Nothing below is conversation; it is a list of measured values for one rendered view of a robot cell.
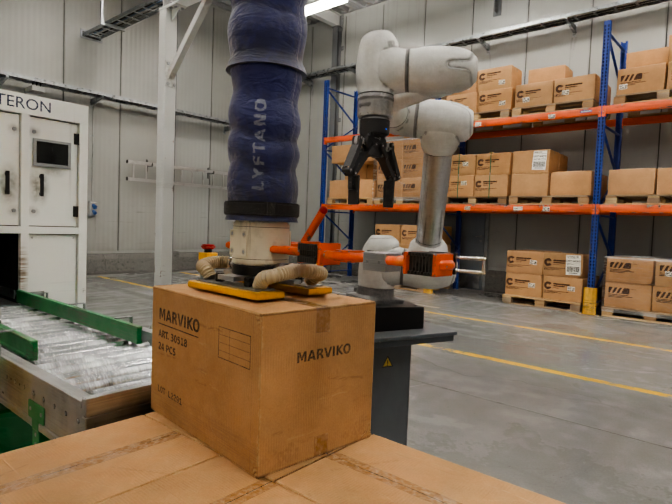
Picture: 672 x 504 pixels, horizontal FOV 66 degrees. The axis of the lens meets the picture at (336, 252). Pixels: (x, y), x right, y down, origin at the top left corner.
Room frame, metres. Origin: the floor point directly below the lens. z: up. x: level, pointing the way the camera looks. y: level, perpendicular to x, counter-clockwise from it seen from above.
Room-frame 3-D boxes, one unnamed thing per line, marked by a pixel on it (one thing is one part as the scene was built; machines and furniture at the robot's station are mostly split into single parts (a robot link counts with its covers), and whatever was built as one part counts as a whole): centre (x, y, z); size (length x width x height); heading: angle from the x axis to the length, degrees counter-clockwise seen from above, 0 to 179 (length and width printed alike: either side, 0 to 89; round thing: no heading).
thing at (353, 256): (1.51, 0.00, 1.08); 0.93 x 0.30 x 0.04; 47
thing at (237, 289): (1.49, 0.29, 0.98); 0.34 x 0.10 x 0.05; 47
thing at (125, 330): (2.97, 1.51, 0.60); 1.60 x 0.10 x 0.09; 50
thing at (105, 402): (1.78, 0.52, 0.58); 0.70 x 0.03 x 0.06; 140
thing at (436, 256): (1.14, -0.21, 1.08); 0.08 x 0.07 x 0.05; 47
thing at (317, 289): (1.63, 0.16, 0.98); 0.34 x 0.10 x 0.05; 47
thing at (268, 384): (1.55, 0.23, 0.74); 0.60 x 0.40 x 0.40; 44
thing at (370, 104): (1.29, -0.08, 1.45); 0.09 x 0.09 x 0.06
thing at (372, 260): (1.24, -0.11, 1.07); 0.07 x 0.07 x 0.04; 47
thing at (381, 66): (1.29, -0.10, 1.56); 0.13 x 0.11 x 0.16; 79
